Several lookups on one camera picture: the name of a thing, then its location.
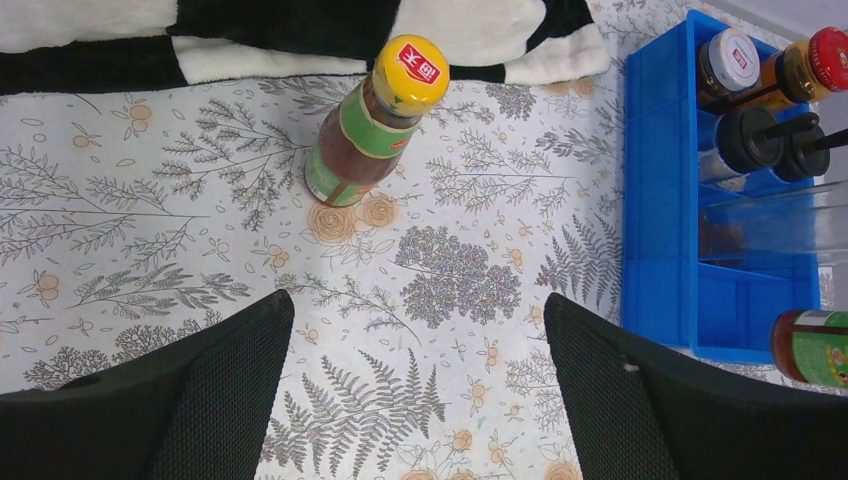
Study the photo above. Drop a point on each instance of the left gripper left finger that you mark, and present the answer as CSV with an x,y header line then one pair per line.
x,y
197,408

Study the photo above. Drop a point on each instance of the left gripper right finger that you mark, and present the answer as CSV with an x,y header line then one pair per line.
x,y
639,410

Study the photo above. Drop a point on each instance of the blue plastic divided bin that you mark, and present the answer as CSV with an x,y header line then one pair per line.
x,y
721,313

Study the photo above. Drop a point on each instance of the yellow cap sauce bottle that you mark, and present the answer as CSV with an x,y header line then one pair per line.
x,y
362,139
810,346

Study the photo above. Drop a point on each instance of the glass oil bottle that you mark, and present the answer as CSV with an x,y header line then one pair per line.
x,y
807,221

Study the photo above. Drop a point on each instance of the black lid shaker jar front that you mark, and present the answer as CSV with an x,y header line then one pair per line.
x,y
737,144

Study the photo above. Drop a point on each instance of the black lid shaker jar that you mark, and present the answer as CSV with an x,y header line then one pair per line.
x,y
807,154
737,144

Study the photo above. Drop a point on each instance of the yellow cap sauce bottle front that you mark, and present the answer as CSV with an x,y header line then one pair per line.
x,y
362,139

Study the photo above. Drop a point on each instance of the white lid brown sauce jar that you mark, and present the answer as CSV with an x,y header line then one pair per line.
x,y
726,64

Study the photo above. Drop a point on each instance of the red lid chili sauce jar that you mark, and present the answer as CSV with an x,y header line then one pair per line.
x,y
806,71

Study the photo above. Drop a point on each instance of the floral tablecloth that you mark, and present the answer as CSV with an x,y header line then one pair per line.
x,y
152,184

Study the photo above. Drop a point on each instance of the black white checkered blanket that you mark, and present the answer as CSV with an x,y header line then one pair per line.
x,y
265,33

